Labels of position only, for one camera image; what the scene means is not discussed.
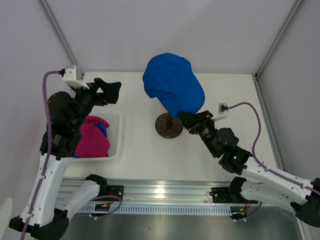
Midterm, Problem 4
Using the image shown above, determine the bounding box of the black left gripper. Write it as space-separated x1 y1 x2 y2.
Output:
71 77 121 131

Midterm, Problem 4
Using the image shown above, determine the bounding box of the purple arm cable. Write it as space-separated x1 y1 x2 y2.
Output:
19 70 66 240
222 101 320 196

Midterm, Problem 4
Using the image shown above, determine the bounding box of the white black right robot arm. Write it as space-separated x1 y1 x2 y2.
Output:
178 104 320 228

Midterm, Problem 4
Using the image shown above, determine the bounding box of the aluminium corner profile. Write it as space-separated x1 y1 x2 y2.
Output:
37 0 81 70
253 0 306 80

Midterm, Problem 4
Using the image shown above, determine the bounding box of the blue cap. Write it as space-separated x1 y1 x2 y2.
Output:
94 123 108 138
142 52 205 119

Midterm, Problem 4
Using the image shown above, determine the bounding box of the dark brown round stand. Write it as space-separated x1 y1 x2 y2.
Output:
155 112 184 139

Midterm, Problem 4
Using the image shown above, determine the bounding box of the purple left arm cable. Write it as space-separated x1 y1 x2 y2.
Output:
19 70 66 240

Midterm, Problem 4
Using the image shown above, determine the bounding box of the pink cap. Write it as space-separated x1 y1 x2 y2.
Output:
73 115 111 158

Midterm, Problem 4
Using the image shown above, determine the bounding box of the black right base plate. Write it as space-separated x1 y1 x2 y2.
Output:
209 187 241 204

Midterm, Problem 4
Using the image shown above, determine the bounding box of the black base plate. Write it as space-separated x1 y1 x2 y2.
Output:
98 185 125 202
209 187 241 204

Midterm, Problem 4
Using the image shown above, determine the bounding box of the right aluminium corner profile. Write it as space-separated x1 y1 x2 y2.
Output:
253 0 306 80

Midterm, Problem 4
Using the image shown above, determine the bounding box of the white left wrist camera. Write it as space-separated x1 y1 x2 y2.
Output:
62 64 89 89

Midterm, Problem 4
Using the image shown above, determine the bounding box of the white plastic basket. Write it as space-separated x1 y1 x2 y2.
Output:
73 111 123 162

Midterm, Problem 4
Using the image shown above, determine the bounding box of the aluminium mounting rail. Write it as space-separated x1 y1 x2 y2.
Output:
54 176 306 207

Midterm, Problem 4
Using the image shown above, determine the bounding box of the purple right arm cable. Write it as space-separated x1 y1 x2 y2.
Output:
222 101 320 196

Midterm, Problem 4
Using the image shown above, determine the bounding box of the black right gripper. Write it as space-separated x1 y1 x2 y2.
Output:
177 110 219 158

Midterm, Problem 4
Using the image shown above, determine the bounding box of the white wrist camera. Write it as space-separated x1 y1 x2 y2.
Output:
211 103 229 122
62 64 89 89

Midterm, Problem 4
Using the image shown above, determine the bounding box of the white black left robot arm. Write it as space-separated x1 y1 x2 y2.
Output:
8 78 122 240

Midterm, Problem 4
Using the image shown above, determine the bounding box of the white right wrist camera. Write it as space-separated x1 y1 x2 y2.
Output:
211 103 229 122

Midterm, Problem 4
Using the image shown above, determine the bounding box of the white slotted cable duct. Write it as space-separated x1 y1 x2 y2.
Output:
78 203 232 216

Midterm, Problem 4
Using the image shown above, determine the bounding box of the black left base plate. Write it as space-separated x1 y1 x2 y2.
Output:
98 185 125 202

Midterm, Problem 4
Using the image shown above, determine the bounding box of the left aluminium corner profile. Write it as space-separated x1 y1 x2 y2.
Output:
37 0 81 70

